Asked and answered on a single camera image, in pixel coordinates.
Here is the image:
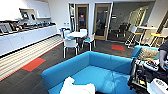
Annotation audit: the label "blue sofa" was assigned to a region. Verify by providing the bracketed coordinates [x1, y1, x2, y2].
[41, 50, 135, 94]

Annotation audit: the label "round white low table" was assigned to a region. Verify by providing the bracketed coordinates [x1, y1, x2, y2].
[66, 30, 88, 50]

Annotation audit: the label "black equipment cart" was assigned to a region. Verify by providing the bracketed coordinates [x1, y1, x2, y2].
[127, 57, 168, 94]

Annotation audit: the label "silver microwave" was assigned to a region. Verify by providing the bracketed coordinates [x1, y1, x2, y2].
[0, 22, 15, 35]

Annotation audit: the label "white kitchen counter cabinets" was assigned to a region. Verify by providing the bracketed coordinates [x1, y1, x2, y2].
[0, 24, 59, 58]

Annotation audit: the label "round white high table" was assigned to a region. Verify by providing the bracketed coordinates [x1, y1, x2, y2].
[135, 25, 158, 47]

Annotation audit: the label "white bar stool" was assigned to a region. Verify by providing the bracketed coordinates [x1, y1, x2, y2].
[124, 26, 139, 48]

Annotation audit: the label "wooden glass door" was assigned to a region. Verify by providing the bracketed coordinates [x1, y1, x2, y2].
[92, 2, 112, 42]
[74, 3, 90, 33]

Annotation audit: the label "person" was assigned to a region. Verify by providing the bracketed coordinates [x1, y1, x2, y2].
[157, 37, 168, 70]

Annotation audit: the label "yellow bar stool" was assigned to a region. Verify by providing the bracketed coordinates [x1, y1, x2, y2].
[149, 32, 167, 48]

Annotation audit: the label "patterned beige cushion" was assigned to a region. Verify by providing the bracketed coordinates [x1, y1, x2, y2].
[137, 47, 160, 62]

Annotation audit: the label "white upper kitchen cabinets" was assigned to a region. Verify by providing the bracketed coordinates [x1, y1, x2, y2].
[0, 0, 53, 22]

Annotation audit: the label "white t-shirt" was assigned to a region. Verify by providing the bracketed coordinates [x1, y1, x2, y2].
[58, 76, 97, 94]

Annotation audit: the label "white box device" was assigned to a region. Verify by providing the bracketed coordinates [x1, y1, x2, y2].
[146, 77, 168, 94]

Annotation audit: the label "white chair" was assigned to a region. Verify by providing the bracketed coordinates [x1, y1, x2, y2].
[62, 38, 81, 60]
[81, 32, 98, 52]
[59, 27, 73, 40]
[79, 28, 89, 34]

